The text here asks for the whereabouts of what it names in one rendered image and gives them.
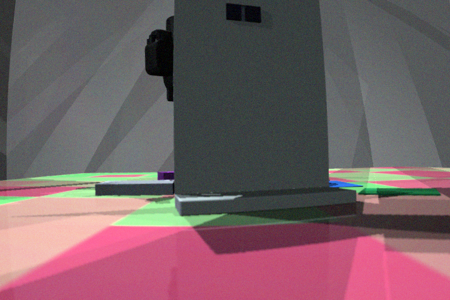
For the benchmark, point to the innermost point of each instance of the green flat slab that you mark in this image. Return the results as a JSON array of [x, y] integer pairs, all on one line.
[[400, 191]]

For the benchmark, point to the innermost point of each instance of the blue square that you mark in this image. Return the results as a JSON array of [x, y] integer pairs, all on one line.
[[339, 184]]

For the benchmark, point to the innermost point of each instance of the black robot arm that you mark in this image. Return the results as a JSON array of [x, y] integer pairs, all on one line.
[[159, 55]]

